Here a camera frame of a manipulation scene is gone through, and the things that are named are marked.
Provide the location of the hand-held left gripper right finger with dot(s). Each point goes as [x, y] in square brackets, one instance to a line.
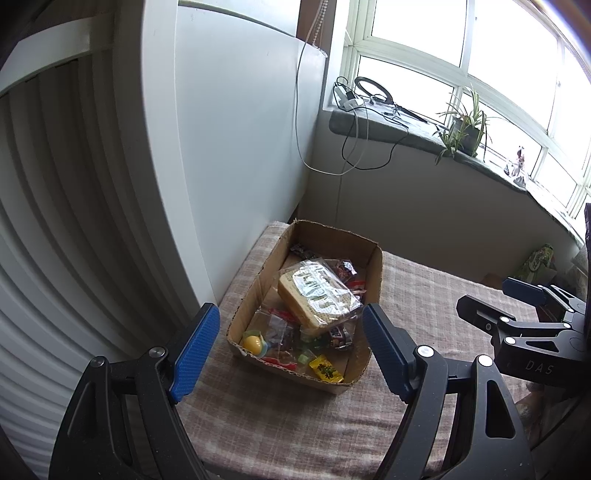
[388, 355]

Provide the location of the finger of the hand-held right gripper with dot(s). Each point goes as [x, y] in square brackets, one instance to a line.
[524, 290]
[480, 311]

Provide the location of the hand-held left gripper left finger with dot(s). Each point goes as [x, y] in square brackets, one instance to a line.
[194, 350]

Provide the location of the brown chocolate bar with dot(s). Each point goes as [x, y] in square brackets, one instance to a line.
[337, 334]

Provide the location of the yellow-green ball candy toy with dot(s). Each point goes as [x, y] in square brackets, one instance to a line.
[253, 344]

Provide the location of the yellow candy packet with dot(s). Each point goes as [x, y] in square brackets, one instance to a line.
[325, 369]

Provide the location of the clear red-edged date packet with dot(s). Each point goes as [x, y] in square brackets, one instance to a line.
[277, 330]
[344, 268]

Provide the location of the clear-wrapped bread packet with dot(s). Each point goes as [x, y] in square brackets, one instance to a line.
[314, 290]

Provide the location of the black candy packet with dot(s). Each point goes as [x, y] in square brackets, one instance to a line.
[302, 251]

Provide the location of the cardboard box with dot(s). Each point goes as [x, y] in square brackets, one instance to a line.
[323, 233]

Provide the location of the green patterned bag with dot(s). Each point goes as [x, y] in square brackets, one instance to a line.
[538, 261]

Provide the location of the plaid tablecloth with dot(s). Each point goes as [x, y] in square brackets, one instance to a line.
[300, 424]

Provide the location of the small figurine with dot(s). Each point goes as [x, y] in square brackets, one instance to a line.
[519, 166]

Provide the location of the potted spider plant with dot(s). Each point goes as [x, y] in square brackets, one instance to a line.
[468, 134]

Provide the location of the white slatted door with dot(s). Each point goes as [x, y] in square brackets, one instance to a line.
[69, 230]

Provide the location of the grey windowsill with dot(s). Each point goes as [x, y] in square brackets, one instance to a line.
[383, 134]

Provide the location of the white wardrobe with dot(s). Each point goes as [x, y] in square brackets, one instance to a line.
[231, 138]

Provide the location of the white power strip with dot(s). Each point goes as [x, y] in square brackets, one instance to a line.
[346, 99]

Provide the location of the brown wooden panel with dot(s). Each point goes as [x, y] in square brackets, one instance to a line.
[307, 18]

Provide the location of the white window frame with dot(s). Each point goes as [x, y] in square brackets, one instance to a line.
[466, 46]

